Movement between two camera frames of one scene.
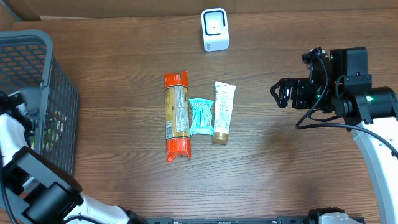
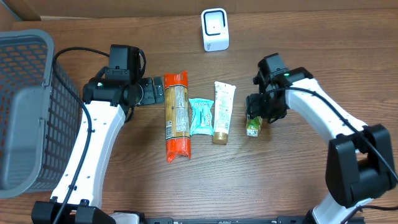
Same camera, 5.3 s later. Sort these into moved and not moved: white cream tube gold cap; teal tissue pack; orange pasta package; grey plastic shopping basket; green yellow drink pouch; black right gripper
Moved: green yellow drink pouch; black right gripper
Not moved: grey plastic shopping basket; teal tissue pack; white cream tube gold cap; orange pasta package
